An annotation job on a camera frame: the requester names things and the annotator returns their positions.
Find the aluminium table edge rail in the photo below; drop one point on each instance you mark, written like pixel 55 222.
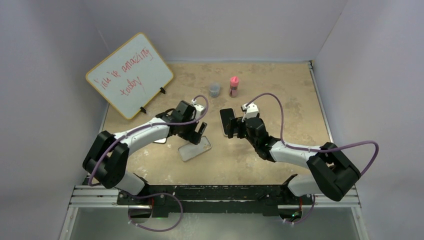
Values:
pixel 310 64

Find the phone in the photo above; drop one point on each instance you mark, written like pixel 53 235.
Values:
pixel 161 141
pixel 226 114

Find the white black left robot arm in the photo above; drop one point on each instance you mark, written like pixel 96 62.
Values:
pixel 106 160

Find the clear plastic cup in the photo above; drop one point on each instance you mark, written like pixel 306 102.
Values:
pixel 214 89

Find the yellow framed whiteboard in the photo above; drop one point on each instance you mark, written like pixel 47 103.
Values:
pixel 131 76

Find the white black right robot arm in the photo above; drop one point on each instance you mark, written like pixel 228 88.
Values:
pixel 332 172

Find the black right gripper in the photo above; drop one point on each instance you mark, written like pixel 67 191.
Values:
pixel 234 123

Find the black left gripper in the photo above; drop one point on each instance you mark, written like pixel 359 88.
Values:
pixel 193 136

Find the white phone case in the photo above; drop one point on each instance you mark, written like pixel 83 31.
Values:
pixel 190 150

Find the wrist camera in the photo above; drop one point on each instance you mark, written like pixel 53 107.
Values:
pixel 250 110
pixel 199 109

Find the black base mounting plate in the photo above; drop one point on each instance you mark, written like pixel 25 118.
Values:
pixel 268 200

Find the pink capped marker jar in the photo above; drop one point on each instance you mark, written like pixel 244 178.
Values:
pixel 234 83

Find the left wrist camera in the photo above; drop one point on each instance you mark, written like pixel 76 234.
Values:
pixel 199 109

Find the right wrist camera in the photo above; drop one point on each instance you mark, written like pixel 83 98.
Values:
pixel 250 110

